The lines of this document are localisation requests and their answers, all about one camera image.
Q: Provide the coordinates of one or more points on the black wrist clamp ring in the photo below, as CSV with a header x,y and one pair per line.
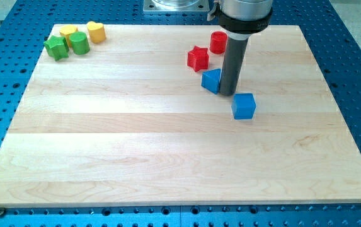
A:
x,y
242,27

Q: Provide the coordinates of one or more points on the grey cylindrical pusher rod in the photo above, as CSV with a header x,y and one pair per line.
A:
x,y
232,63

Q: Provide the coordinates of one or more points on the blue cube block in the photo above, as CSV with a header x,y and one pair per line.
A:
x,y
243,106

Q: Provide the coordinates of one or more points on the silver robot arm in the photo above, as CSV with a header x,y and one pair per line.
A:
x,y
240,19

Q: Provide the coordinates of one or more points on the blue triangle block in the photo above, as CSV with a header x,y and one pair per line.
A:
x,y
211,79

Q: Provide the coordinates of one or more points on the red cylinder block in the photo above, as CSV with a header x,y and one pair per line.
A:
x,y
218,42

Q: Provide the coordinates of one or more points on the red star block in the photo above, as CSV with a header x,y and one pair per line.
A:
x,y
198,58

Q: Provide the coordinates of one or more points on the wooden board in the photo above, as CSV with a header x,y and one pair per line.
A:
x,y
129,124

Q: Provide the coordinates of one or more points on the yellow heart block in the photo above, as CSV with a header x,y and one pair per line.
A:
x,y
96,32

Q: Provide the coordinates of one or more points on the green cylinder block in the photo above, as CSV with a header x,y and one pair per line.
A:
x,y
79,42

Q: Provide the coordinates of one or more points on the yellow hexagon block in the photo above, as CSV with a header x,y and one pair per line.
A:
x,y
66,31

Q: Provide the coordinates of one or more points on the green star block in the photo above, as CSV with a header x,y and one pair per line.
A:
x,y
57,47

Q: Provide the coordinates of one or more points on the blue perforated table plate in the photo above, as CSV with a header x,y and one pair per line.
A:
x,y
28,23

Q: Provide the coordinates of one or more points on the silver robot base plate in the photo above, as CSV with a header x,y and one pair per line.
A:
x,y
175,5

